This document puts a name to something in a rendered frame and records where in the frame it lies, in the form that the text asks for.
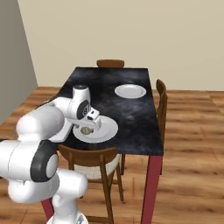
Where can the brown wooden chair, white seat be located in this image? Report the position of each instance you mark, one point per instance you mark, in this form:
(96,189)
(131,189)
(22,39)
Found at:
(96,163)

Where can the white round plate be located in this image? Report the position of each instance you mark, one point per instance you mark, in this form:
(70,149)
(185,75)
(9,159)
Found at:
(130,91)
(109,129)

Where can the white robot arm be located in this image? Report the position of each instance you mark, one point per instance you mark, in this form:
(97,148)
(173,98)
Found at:
(32,157)

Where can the black-topped table with red legs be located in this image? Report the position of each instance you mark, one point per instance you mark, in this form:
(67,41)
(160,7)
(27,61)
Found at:
(128,122)

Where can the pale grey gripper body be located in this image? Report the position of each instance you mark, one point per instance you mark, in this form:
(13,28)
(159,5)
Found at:
(91,123)

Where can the tan dumpling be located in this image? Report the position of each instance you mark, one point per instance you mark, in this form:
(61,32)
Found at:
(86,130)

